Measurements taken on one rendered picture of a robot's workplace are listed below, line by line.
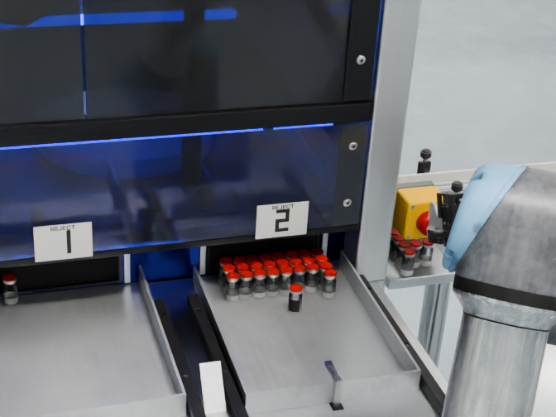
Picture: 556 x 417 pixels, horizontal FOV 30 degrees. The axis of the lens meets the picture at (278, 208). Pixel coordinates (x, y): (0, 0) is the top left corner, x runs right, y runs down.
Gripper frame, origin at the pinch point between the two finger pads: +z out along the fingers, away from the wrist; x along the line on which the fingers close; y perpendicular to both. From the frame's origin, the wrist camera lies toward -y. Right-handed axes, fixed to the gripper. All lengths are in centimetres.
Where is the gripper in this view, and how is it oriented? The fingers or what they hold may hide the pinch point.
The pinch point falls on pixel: (435, 232)
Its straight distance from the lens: 170.0
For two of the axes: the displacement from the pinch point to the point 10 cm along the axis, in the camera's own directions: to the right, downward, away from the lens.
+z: -2.9, -0.6, 9.5
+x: -9.5, 0.9, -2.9
